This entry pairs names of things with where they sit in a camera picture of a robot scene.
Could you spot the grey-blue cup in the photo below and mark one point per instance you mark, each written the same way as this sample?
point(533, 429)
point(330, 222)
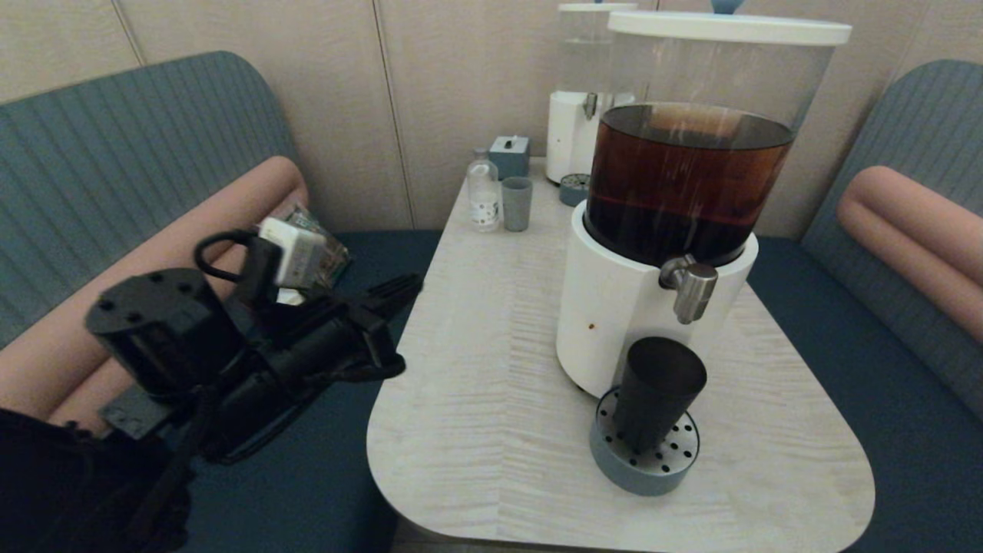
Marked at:
point(517, 206)

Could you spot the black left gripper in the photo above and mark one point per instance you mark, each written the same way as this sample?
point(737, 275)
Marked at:
point(307, 361)

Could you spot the blue-grey tissue box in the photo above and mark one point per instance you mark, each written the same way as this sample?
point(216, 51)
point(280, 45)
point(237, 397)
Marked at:
point(510, 156)

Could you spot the dark brown plastic cup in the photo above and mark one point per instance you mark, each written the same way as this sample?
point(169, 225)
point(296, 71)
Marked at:
point(656, 392)

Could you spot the pink bolster cushion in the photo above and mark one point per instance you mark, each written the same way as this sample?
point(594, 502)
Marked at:
point(177, 230)
point(914, 230)

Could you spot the small clear water dispenser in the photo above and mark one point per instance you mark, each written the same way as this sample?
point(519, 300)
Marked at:
point(568, 138)

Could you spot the green printed snack packet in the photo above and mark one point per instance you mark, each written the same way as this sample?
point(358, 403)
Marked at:
point(336, 257)

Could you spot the teal ribbed sofa bench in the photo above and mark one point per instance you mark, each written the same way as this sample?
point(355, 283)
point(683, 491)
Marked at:
point(115, 153)
point(921, 130)

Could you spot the metal dispenser tap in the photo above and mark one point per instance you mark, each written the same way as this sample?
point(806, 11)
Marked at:
point(693, 292)

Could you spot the small blue-grey drip tray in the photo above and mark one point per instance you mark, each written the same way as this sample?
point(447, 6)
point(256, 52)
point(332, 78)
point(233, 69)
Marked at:
point(573, 190)

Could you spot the large blue-grey perforated drip tray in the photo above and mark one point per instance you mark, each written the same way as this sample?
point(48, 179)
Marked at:
point(630, 476)

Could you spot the clear plastic bottle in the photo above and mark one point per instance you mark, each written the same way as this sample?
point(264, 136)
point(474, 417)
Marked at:
point(484, 196)

